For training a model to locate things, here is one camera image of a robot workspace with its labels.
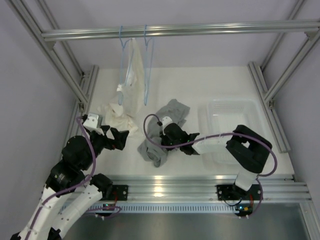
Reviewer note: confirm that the white slotted cable duct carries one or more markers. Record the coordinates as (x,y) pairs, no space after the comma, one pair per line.
(141,208)

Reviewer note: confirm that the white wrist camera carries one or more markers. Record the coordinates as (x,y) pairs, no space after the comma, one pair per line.
(163,123)
(93,123)

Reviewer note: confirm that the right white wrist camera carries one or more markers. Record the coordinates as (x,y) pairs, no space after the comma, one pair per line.
(163,123)

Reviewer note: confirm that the white tank top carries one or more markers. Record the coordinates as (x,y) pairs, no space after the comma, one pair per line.
(123,117)

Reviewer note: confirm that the aluminium hanging rail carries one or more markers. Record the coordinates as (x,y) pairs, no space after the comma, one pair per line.
(260,27)

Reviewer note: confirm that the left aluminium frame struts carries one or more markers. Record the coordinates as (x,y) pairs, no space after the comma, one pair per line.
(82,85)

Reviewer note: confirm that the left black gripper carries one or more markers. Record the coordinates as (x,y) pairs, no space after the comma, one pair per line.
(119,137)

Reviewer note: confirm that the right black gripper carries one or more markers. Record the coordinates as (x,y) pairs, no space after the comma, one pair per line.
(164,138)

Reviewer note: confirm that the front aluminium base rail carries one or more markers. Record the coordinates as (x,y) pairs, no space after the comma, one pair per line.
(203,189)

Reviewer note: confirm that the grey tank top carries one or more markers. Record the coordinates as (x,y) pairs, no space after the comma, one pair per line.
(178,112)

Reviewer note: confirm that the blue wire hanger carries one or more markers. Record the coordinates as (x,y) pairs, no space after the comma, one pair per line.
(149,43)
(125,66)

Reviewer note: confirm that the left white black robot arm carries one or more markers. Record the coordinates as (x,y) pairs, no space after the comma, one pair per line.
(68,193)

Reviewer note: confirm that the aluminium frame struts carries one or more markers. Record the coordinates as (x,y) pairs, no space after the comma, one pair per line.
(267,95)
(82,85)

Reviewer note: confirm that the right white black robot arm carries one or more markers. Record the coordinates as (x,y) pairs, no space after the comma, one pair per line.
(250,150)

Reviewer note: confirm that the clear plastic basket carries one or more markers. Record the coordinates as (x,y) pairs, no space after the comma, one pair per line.
(223,116)

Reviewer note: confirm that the right aluminium frame struts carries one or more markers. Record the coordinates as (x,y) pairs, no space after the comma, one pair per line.
(267,95)

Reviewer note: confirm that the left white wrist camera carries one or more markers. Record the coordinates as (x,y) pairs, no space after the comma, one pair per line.
(93,123)

